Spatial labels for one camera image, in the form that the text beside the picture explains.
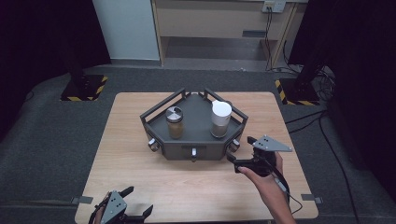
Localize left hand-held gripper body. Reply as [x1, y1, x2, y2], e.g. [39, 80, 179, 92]
[100, 189, 129, 224]

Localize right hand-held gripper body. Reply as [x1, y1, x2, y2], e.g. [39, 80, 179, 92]
[251, 134, 293, 177]

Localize glass jar with white lid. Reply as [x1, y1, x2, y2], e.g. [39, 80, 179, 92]
[210, 99, 233, 139]

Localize black corner rack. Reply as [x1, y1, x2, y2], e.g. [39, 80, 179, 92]
[139, 87, 249, 163]

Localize glass jar with metal lid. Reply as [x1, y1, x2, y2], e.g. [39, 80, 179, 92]
[164, 105, 185, 140]

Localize person's left hand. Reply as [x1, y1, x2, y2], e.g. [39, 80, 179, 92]
[92, 206, 106, 224]

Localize person's right hand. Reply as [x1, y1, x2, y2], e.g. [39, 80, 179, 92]
[237, 151, 286, 194]

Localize striped stand base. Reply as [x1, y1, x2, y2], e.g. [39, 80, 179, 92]
[274, 77, 321, 106]
[60, 74, 109, 102]

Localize black stand pole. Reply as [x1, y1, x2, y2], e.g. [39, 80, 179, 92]
[66, 36, 88, 94]
[294, 40, 328, 91]

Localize grey cabinet label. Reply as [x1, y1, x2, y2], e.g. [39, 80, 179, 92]
[242, 30, 267, 38]

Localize black curtain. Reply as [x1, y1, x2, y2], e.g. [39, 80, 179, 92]
[288, 0, 396, 195]
[0, 0, 112, 143]

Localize beige wooden cabinet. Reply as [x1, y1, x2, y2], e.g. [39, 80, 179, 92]
[150, 0, 301, 68]

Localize white panel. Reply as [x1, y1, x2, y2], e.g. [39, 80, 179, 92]
[92, 0, 161, 61]

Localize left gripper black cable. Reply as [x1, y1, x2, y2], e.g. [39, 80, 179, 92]
[88, 195, 110, 224]

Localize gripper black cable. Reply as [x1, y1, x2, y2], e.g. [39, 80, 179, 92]
[88, 195, 110, 224]
[262, 157, 304, 217]

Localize grey table bracket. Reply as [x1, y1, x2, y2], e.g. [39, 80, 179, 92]
[70, 195, 94, 205]
[301, 193, 324, 205]

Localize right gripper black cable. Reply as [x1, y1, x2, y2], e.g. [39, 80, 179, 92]
[262, 157, 304, 217]

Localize long black floor cable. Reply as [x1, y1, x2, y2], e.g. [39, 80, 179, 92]
[318, 112, 361, 224]

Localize bundle of black cables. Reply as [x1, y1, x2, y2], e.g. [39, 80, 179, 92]
[311, 65, 336, 103]

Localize black socket cable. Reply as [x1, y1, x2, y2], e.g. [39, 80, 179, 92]
[263, 7, 275, 72]

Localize white wall socket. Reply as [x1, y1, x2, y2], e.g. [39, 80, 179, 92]
[262, 0, 287, 14]

